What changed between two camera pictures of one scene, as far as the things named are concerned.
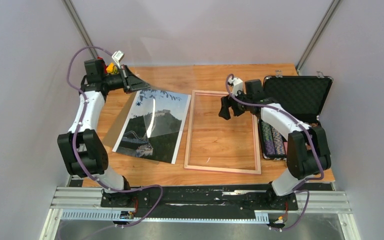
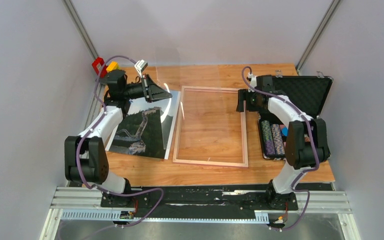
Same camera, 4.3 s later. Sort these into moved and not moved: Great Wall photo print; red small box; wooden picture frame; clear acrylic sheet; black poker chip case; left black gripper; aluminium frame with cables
Moved: clear acrylic sheet; left black gripper; wooden picture frame
Not moved: red small box; aluminium frame with cables; black poker chip case; Great Wall photo print
